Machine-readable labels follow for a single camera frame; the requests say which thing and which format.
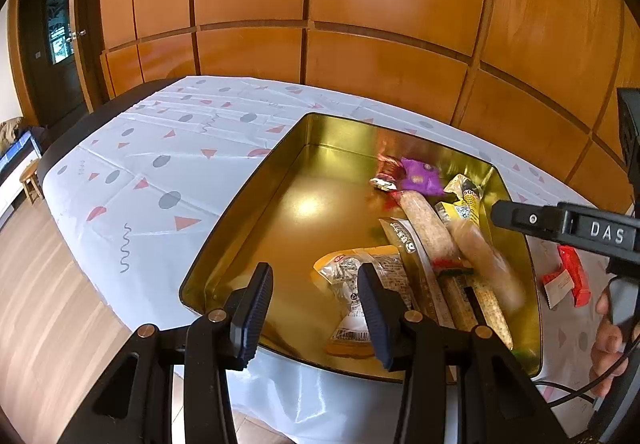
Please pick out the purple snack packet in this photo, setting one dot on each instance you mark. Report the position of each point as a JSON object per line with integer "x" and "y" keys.
{"x": 420, "y": 176}

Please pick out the red brown snack bar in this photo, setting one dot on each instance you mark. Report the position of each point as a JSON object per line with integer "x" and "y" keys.
{"x": 389, "y": 168}

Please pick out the black table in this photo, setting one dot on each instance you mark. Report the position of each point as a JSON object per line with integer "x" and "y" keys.
{"x": 75, "y": 133}

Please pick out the white red snack packet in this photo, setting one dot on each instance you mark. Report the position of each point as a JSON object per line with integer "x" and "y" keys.
{"x": 557, "y": 289}

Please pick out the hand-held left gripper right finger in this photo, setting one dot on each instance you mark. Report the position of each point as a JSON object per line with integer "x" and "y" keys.
{"x": 375, "y": 314}

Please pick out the red-ended sesame stick packet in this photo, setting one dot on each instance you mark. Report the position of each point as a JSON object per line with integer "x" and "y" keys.
{"x": 425, "y": 224}

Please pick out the white low cabinet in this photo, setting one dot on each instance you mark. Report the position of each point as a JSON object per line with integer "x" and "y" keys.
{"x": 15, "y": 173}

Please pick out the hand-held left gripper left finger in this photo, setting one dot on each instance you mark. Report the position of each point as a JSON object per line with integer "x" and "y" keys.
{"x": 250, "y": 319}

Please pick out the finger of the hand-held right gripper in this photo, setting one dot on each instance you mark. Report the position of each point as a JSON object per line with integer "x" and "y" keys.
{"x": 550, "y": 221}

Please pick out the small wooden stool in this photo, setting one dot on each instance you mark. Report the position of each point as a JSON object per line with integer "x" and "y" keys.
{"x": 31, "y": 173}

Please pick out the pale sesame stick packet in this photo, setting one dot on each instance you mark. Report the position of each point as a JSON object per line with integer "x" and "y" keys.
{"x": 482, "y": 254}

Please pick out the yellow black snack packet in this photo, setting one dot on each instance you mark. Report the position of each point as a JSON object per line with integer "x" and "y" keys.
{"x": 465, "y": 196}

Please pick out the orange cookie packet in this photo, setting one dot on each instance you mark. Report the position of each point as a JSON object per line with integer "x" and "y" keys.
{"x": 345, "y": 350}

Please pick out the gold tin box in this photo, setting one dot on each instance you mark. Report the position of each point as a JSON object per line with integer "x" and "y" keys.
{"x": 280, "y": 224}

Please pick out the long clear snack packet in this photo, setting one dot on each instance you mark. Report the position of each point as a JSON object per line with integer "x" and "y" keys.
{"x": 415, "y": 254}

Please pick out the green-ended sesame stick packet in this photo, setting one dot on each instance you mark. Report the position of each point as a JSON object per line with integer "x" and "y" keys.
{"x": 492, "y": 309}

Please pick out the dark door with window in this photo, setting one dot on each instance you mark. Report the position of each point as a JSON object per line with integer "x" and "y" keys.
{"x": 55, "y": 83}

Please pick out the patterned pale tablecloth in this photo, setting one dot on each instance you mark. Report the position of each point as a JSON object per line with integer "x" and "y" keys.
{"x": 150, "y": 148}

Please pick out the person's right hand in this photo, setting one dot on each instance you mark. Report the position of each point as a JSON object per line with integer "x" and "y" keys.
{"x": 607, "y": 354}

